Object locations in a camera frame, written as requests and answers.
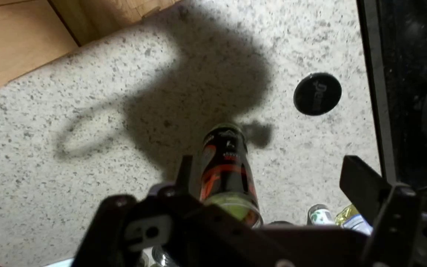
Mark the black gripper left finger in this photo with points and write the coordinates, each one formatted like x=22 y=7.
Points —
x=124 y=232

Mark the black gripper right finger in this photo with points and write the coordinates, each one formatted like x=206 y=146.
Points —
x=396 y=223

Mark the black stove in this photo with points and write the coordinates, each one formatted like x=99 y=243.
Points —
x=415 y=75

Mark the large plastic bottle blue cap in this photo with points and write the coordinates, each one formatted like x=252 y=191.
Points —
x=354 y=220

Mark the wooden base cabinets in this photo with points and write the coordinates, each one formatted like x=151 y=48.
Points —
x=99 y=17

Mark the black round can lid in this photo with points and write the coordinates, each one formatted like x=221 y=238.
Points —
x=317 y=94

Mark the green tennis ball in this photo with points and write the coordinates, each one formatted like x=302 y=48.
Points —
x=230 y=206

